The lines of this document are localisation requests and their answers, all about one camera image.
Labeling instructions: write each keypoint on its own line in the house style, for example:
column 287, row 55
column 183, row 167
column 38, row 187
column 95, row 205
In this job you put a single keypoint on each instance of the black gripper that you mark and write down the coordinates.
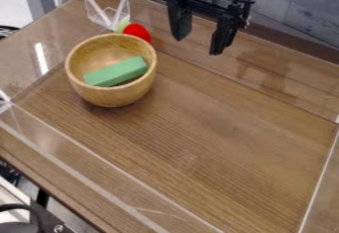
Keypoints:
column 181, row 19

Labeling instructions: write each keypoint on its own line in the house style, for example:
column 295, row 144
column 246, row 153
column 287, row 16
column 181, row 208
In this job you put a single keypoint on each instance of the red plush fruit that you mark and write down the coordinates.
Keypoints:
column 132, row 29

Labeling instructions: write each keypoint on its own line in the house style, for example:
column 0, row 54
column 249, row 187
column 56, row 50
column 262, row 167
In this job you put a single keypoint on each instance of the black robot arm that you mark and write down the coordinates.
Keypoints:
column 231, row 14

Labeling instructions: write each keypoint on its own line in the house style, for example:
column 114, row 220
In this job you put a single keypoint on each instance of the wooden bowl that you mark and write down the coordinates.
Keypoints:
column 99, row 52

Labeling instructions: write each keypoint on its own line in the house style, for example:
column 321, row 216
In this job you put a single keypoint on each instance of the green rectangular block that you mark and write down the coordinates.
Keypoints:
column 116, row 73

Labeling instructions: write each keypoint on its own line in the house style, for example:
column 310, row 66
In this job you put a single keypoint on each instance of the clear acrylic tray enclosure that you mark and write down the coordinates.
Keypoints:
column 221, row 152

